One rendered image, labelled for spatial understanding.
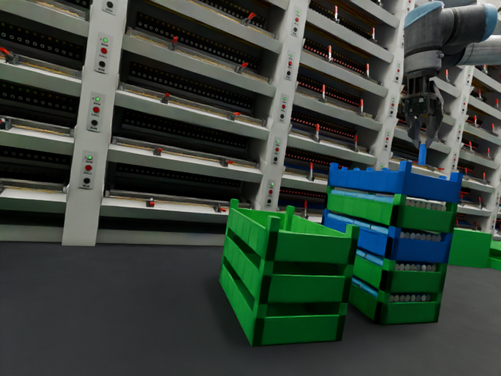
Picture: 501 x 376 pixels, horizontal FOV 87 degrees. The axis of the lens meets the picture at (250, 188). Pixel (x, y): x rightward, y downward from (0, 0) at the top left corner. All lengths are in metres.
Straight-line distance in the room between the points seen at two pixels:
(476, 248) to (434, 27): 1.36
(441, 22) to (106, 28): 0.98
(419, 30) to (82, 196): 1.11
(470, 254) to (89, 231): 1.88
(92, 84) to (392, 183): 0.94
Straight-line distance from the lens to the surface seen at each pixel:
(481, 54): 1.17
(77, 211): 1.04
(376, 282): 0.77
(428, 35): 0.93
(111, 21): 1.11
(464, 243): 1.92
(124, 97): 1.04
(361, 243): 0.80
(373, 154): 1.65
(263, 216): 0.79
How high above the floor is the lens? 0.30
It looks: 2 degrees down
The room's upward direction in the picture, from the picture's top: 9 degrees clockwise
